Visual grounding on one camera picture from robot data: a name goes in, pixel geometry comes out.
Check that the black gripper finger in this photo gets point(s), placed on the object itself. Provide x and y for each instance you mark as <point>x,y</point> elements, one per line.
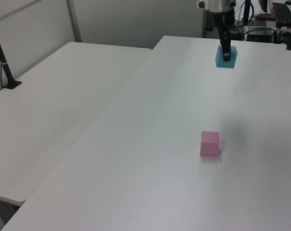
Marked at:
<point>225,45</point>

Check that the black keyboard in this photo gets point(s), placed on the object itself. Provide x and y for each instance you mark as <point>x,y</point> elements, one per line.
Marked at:
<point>284,12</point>

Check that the black monitor stand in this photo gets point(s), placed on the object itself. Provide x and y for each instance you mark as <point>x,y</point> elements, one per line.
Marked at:
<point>246,12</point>

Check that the blue cube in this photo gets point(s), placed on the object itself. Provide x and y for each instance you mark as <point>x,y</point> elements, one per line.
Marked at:
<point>219,62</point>

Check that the black computer box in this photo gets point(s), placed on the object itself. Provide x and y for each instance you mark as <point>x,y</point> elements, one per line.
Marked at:
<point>260,36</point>

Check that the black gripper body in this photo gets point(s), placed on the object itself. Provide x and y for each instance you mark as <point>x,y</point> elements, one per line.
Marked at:
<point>223,18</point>

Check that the brown flat case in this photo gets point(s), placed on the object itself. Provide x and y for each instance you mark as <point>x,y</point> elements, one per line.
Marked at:
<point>267,16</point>

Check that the black camera stand pole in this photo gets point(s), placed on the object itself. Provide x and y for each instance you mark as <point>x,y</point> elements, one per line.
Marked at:
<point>2,60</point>

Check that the pink cube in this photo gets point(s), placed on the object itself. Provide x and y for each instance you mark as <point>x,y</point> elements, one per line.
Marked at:
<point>209,144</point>

